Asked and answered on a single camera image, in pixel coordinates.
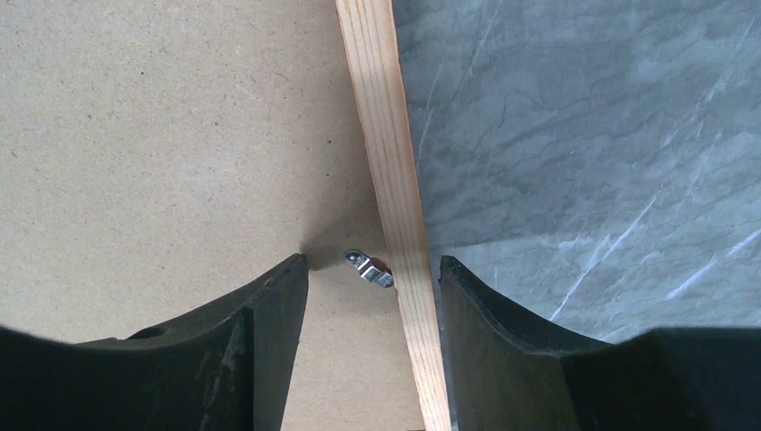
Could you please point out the brown backing board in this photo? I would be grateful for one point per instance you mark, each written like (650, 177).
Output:
(156, 155)

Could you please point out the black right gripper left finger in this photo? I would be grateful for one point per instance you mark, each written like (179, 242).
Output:
(226, 365)

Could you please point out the silver turn clip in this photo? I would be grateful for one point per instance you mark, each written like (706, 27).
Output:
(370, 269)

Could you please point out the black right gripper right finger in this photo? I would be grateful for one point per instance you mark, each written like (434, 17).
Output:
(514, 370)

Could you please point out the wooden picture frame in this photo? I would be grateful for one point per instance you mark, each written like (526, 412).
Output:
(371, 44)

